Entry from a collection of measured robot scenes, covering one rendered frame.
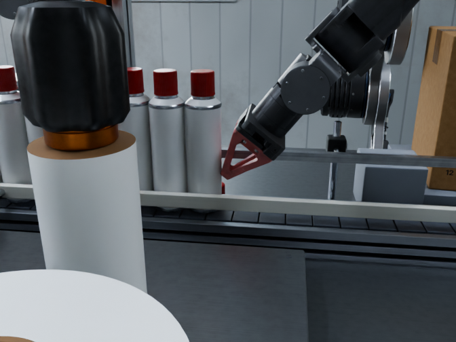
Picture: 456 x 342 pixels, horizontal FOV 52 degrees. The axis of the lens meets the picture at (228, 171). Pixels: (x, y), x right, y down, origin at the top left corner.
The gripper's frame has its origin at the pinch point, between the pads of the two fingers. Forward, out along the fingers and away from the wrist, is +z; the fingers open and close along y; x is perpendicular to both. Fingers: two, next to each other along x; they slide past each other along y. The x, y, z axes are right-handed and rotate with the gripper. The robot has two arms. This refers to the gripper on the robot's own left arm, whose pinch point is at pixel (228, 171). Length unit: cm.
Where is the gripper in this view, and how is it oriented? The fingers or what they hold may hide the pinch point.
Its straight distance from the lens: 68.9
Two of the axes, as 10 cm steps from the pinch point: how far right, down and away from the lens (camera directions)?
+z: -6.1, 7.2, 3.4
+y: -1.1, 3.5, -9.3
